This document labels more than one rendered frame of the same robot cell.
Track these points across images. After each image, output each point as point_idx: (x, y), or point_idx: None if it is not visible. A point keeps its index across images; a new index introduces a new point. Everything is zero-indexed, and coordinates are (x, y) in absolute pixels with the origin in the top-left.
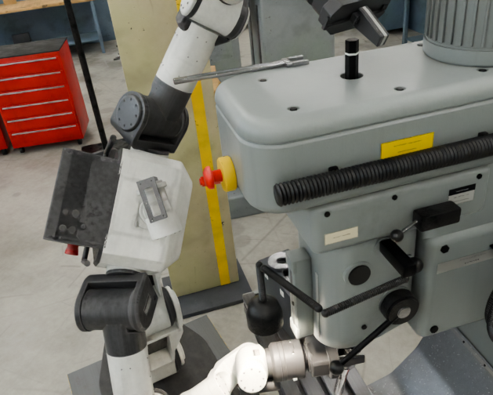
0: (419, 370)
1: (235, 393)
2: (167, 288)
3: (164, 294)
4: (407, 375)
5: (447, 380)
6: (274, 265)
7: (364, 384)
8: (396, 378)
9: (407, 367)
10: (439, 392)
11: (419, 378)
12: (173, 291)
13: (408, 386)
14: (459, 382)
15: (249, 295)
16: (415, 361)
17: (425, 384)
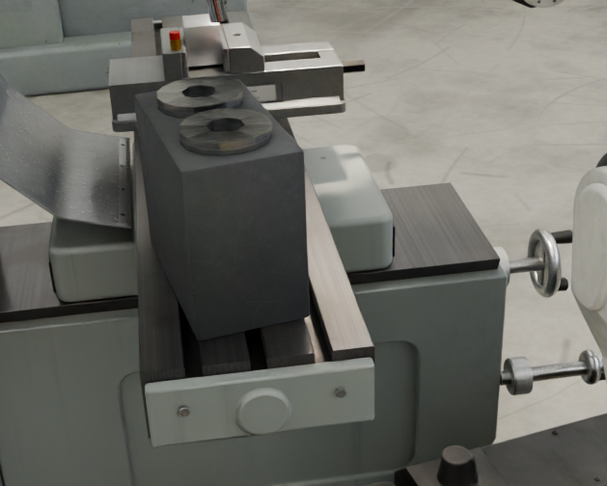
0: (13, 166)
1: (428, 478)
2: None
3: None
4: (37, 187)
5: None
6: (254, 117)
7: (136, 163)
8: (56, 205)
9: (25, 185)
10: (13, 137)
11: (22, 166)
12: (602, 188)
13: (47, 185)
14: None
15: (348, 342)
16: (7, 172)
17: (22, 158)
